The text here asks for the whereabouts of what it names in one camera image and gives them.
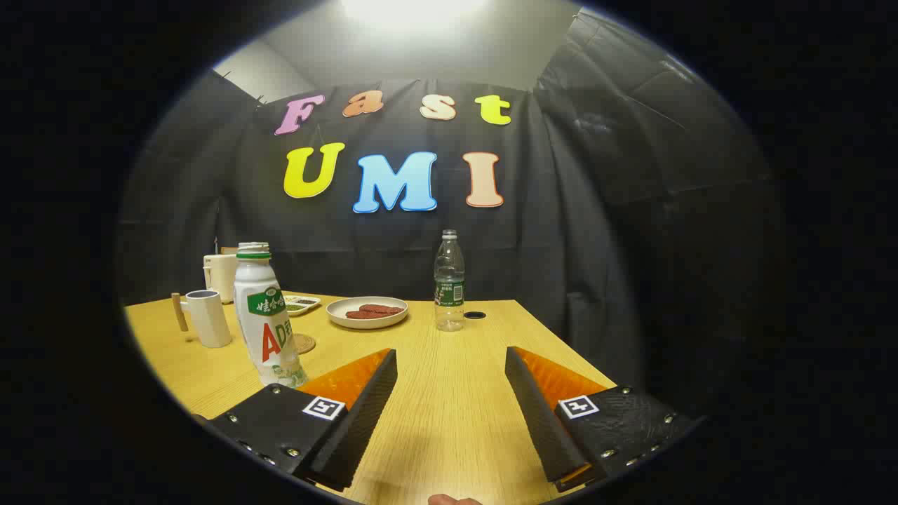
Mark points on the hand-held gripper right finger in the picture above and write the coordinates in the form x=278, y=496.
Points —
x=540, y=421

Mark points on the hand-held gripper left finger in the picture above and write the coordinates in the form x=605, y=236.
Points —
x=365, y=421

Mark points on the round cork coaster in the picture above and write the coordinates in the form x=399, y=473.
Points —
x=307, y=344

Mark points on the white juice bottle green label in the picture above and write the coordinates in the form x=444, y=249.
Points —
x=263, y=337

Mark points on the clear plastic water bottle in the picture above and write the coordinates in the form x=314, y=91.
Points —
x=449, y=280

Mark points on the wooden table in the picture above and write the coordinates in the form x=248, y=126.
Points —
x=449, y=393

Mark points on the white round plate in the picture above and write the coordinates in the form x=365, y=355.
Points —
x=344, y=320

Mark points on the red meat slices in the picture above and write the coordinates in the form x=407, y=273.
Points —
x=375, y=311

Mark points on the white divided dish with beans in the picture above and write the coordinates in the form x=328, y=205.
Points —
x=302, y=305

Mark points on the black backdrop cloth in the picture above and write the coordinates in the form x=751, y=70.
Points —
x=561, y=245

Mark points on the cream toaster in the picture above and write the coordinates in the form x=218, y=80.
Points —
x=221, y=277

